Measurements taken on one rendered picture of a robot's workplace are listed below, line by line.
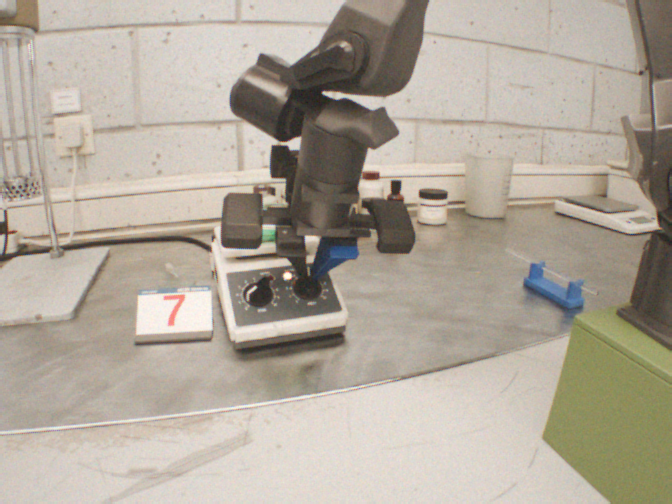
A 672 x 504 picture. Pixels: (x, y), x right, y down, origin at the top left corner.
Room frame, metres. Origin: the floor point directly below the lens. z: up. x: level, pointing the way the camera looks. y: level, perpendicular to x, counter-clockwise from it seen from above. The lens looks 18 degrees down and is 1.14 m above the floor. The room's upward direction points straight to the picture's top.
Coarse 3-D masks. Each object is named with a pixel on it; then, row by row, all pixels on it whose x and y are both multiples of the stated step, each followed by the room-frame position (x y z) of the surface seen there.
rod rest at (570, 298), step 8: (544, 264) 0.56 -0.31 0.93; (536, 272) 0.56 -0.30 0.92; (528, 280) 0.55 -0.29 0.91; (536, 280) 0.55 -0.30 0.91; (544, 280) 0.55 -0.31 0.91; (536, 288) 0.53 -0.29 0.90; (544, 288) 0.52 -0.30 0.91; (552, 288) 0.52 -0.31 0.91; (560, 288) 0.52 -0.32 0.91; (568, 288) 0.48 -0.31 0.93; (576, 288) 0.48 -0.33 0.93; (552, 296) 0.50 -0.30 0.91; (560, 296) 0.49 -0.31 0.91; (568, 296) 0.48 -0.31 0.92; (576, 296) 0.48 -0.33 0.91; (560, 304) 0.49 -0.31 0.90; (568, 304) 0.47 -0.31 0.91; (576, 304) 0.47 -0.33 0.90
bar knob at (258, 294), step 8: (264, 280) 0.42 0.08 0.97; (248, 288) 0.42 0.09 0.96; (256, 288) 0.41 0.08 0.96; (264, 288) 0.42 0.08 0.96; (248, 296) 0.40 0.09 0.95; (256, 296) 0.41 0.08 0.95; (264, 296) 0.42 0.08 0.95; (272, 296) 0.42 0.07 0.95; (256, 304) 0.41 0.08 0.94; (264, 304) 0.41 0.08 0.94
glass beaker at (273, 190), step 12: (240, 180) 0.48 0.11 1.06; (252, 180) 0.47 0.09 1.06; (264, 180) 0.47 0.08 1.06; (276, 180) 0.48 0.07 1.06; (240, 192) 0.48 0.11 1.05; (252, 192) 0.47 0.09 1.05; (264, 192) 0.47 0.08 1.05; (276, 192) 0.48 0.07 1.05; (264, 204) 0.47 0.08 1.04; (276, 204) 0.48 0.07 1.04; (264, 240) 0.47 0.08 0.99
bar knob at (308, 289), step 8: (312, 272) 0.44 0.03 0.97; (296, 280) 0.44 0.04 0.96; (304, 280) 0.44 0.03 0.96; (312, 280) 0.43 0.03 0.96; (296, 288) 0.43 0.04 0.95; (304, 288) 0.43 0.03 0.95; (312, 288) 0.42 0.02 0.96; (320, 288) 0.44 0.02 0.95; (304, 296) 0.43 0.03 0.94; (312, 296) 0.43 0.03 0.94
